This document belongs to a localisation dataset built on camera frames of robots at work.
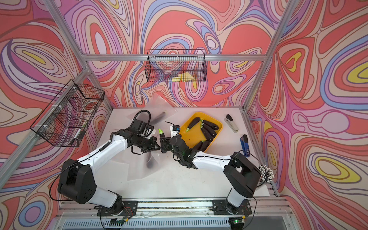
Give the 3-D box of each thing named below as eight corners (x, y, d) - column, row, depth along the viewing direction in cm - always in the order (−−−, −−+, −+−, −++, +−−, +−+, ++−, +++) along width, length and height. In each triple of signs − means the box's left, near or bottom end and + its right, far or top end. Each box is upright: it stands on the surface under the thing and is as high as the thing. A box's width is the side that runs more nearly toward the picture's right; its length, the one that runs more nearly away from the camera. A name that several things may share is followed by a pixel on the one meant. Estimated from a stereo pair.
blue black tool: (243, 157, 94) (246, 153, 90) (240, 138, 104) (242, 134, 99) (248, 157, 94) (251, 153, 90) (244, 138, 104) (247, 134, 99)
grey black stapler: (234, 133, 105) (235, 129, 102) (223, 118, 114) (224, 115, 111) (238, 131, 106) (240, 128, 102) (228, 117, 115) (229, 113, 112)
